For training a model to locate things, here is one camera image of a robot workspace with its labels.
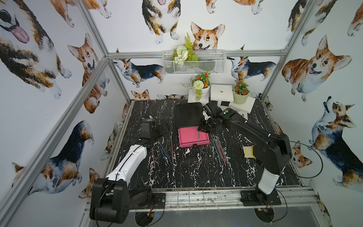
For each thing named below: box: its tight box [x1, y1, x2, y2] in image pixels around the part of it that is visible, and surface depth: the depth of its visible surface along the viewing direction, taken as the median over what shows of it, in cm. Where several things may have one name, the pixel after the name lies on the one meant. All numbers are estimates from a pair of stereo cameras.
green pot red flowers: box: [233, 79, 251, 105], surface depth 92 cm
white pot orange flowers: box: [180, 70, 211, 105], surface depth 91 cm
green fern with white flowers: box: [171, 32, 199, 66], surface depth 82 cm
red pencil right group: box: [216, 138, 228, 167], surface depth 92 cm
